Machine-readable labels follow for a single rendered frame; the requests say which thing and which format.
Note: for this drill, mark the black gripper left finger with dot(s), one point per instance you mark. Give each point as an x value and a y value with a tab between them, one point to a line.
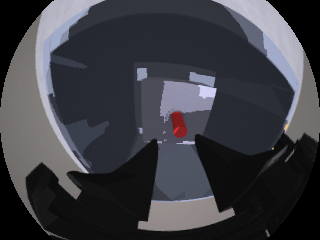
129	186

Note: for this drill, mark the red peg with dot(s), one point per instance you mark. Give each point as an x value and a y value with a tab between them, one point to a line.
178	125

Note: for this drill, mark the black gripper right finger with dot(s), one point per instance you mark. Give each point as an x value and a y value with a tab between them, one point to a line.
231	173

